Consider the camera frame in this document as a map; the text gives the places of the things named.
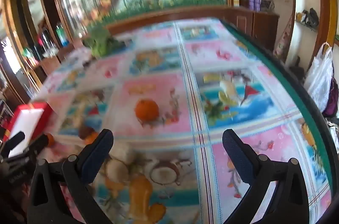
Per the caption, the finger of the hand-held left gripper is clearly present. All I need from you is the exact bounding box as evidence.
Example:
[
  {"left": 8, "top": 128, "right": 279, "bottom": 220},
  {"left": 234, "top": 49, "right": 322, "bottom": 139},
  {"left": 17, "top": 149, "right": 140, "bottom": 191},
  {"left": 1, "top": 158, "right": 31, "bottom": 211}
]
[
  {"left": 3, "top": 132, "right": 26, "bottom": 153},
  {"left": 16, "top": 135, "right": 50, "bottom": 161}
]

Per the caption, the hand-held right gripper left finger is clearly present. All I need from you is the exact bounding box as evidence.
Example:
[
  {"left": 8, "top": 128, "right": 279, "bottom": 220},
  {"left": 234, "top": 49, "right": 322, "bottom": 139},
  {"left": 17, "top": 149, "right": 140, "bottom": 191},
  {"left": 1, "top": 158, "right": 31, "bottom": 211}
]
[{"left": 27, "top": 129, "right": 114, "bottom": 224}]

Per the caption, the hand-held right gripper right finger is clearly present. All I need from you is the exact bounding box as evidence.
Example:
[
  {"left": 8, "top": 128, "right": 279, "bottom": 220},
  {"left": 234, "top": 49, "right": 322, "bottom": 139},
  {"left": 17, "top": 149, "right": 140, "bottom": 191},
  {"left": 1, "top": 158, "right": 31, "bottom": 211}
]
[{"left": 222, "top": 129, "right": 310, "bottom": 224}]

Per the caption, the red box with white inside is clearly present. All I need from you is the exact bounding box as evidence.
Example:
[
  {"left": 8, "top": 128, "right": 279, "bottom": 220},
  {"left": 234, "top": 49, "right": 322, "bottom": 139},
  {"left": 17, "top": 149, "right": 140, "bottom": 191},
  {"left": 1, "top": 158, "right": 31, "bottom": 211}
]
[{"left": 3, "top": 101, "right": 53, "bottom": 158}]

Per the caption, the wooden sideboard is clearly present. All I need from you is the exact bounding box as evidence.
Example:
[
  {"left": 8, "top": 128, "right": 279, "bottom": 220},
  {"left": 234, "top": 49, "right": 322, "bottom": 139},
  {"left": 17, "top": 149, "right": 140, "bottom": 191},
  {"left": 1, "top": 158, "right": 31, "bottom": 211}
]
[{"left": 32, "top": 50, "right": 69, "bottom": 81}]

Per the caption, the printed fruit tablecloth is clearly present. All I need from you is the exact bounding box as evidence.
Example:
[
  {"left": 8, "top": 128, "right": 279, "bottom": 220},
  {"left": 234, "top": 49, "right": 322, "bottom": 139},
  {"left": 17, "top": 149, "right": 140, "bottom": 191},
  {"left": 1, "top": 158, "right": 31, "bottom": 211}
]
[{"left": 34, "top": 17, "right": 334, "bottom": 224}]

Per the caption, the purple bag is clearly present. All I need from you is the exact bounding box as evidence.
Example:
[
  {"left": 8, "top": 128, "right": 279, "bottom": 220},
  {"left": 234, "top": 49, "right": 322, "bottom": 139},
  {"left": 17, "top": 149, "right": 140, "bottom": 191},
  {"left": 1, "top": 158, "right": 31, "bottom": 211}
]
[{"left": 322, "top": 76, "right": 339, "bottom": 116}]

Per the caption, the green and blue plastic jar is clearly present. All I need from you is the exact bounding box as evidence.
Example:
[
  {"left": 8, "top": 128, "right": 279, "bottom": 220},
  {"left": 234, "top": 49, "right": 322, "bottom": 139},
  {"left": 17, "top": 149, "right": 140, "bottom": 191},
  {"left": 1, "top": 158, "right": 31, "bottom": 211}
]
[{"left": 56, "top": 25, "right": 67, "bottom": 46}]

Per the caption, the white plastic bag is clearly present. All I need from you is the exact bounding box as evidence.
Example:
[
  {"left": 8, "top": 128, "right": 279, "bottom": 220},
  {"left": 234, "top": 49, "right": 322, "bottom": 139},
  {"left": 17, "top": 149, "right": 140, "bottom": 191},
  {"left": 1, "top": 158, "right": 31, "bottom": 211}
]
[{"left": 304, "top": 43, "right": 334, "bottom": 111}]

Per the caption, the leafy green vegetable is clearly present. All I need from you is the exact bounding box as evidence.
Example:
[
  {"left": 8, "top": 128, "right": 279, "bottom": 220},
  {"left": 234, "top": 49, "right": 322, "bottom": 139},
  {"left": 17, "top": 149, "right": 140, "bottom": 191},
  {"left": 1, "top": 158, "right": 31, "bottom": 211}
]
[{"left": 83, "top": 25, "right": 125, "bottom": 57}]

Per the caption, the wooden corner cabinet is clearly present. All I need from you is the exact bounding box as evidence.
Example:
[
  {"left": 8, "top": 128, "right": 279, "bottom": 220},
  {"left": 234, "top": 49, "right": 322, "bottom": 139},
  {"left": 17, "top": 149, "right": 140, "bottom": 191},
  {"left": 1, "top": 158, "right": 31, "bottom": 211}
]
[{"left": 238, "top": 0, "right": 280, "bottom": 47}]

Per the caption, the dark bundle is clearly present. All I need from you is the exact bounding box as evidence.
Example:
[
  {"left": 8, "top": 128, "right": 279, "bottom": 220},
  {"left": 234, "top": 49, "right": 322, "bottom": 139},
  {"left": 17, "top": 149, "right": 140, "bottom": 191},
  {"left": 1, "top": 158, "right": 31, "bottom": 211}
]
[{"left": 302, "top": 8, "right": 320, "bottom": 27}]

